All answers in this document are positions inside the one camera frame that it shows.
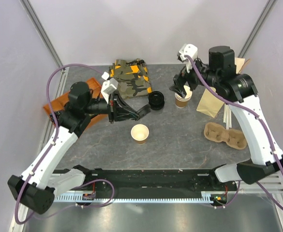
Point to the camouflage folded cloth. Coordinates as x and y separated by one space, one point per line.
132 76

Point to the single brown paper cup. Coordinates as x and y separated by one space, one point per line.
140 133

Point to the grey slotted cable duct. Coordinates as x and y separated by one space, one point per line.
145 195

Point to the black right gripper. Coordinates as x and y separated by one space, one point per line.
184 76

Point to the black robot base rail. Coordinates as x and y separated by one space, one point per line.
131 179

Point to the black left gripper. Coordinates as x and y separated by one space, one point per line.
118 110

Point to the orange compartment tray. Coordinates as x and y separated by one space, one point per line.
76 100

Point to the brown paper bag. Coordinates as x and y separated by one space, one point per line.
210 105

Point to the stack of black lids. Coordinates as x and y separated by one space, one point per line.
156 100

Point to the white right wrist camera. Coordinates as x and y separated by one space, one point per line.
187 50

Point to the stack of paper cups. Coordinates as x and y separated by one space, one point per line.
180 103

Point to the cardboard cup carrier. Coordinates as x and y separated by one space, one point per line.
232 137

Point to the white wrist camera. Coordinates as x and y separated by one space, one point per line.
109 86
187 50

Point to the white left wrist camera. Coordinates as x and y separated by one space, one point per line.
109 86

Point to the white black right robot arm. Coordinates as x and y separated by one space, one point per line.
240 93

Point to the dark patterned rolled sock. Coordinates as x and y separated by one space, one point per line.
52 118

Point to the white paper straws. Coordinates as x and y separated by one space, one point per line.
227 117

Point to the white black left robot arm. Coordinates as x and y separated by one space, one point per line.
34 188

